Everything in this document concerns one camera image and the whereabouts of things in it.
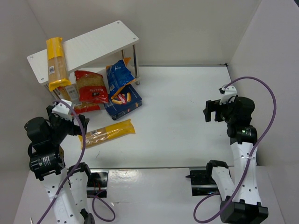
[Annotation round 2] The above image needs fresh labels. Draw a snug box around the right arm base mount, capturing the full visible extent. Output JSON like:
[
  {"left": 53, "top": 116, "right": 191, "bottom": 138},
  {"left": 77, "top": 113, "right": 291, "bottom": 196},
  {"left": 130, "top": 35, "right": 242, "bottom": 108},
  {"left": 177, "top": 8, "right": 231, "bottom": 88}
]
[{"left": 186, "top": 167, "right": 219, "bottom": 196}]

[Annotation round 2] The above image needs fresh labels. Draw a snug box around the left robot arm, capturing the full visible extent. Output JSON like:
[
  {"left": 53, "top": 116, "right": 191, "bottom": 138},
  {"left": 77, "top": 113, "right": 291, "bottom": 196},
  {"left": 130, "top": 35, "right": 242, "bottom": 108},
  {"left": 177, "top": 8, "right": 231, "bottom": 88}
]
[{"left": 24, "top": 100, "right": 95, "bottom": 224}]

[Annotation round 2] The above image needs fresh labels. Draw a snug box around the white shelf with metal legs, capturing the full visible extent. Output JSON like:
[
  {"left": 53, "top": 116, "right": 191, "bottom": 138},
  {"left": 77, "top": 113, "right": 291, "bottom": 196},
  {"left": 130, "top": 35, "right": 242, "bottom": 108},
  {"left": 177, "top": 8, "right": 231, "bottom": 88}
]
[{"left": 26, "top": 20, "right": 141, "bottom": 110}]

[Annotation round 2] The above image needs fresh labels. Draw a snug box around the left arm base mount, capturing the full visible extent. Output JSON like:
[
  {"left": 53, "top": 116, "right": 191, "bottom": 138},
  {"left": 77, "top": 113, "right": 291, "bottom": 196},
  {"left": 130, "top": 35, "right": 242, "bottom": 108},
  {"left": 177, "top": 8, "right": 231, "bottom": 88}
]
[{"left": 87, "top": 170, "right": 108, "bottom": 198}]

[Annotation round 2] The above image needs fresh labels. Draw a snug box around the yellow spaghetti pack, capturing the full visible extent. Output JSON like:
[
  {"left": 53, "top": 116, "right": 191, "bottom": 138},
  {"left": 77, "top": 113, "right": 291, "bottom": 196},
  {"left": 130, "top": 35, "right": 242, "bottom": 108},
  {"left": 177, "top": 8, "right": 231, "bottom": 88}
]
[
  {"left": 46, "top": 37, "right": 71, "bottom": 92},
  {"left": 78, "top": 119, "right": 135, "bottom": 148}
]

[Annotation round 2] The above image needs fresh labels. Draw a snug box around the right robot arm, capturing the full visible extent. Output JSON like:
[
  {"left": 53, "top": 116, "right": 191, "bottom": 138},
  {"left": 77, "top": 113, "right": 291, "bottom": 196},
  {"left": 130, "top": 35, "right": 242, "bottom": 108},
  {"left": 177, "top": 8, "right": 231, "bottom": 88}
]
[{"left": 203, "top": 96, "right": 269, "bottom": 224}]

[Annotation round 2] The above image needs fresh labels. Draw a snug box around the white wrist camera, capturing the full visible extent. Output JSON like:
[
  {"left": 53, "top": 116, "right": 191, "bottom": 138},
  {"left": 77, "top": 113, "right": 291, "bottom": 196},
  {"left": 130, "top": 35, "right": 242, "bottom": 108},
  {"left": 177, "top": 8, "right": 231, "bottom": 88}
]
[
  {"left": 51, "top": 99, "right": 75, "bottom": 121},
  {"left": 219, "top": 85, "right": 237, "bottom": 105}
]

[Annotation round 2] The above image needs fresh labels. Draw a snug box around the blue orange pasta bag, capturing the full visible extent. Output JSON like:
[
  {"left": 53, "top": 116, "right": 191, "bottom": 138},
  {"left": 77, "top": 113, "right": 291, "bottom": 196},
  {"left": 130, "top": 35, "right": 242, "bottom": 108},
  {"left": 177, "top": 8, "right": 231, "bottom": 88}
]
[{"left": 106, "top": 57, "right": 135, "bottom": 99}]

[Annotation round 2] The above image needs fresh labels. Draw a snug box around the red macaroni bag upper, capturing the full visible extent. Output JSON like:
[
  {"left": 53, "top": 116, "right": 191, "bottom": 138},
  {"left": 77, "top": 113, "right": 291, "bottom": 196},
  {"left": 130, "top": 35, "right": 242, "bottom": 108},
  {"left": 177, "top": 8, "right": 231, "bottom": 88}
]
[{"left": 74, "top": 70, "right": 109, "bottom": 104}]

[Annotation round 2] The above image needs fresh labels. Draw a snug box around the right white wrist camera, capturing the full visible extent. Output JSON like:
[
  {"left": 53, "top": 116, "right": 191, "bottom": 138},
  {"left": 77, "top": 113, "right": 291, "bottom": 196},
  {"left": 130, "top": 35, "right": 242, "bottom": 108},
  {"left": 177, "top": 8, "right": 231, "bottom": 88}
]
[{"left": 219, "top": 85, "right": 237, "bottom": 105}]

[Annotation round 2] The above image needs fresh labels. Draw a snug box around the red macaroni bag with label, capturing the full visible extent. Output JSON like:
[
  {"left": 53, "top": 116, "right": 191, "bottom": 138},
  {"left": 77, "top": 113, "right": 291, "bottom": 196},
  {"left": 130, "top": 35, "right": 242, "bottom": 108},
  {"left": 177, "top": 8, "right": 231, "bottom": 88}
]
[{"left": 58, "top": 84, "right": 100, "bottom": 114}]

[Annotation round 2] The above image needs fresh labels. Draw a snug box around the blue Barilla rigatoni box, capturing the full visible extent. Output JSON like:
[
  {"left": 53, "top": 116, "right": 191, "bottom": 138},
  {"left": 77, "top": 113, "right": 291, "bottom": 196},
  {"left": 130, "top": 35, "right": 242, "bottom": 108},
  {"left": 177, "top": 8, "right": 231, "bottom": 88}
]
[{"left": 104, "top": 84, "right": 142, "bottom": 120}]

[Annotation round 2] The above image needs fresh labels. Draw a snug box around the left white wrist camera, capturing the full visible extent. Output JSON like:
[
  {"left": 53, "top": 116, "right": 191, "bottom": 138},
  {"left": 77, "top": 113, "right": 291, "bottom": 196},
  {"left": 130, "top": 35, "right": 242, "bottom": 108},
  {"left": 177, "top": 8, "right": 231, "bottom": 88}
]
[{"left": 51, "top": 99, "right": 75, "bottom": 121}]

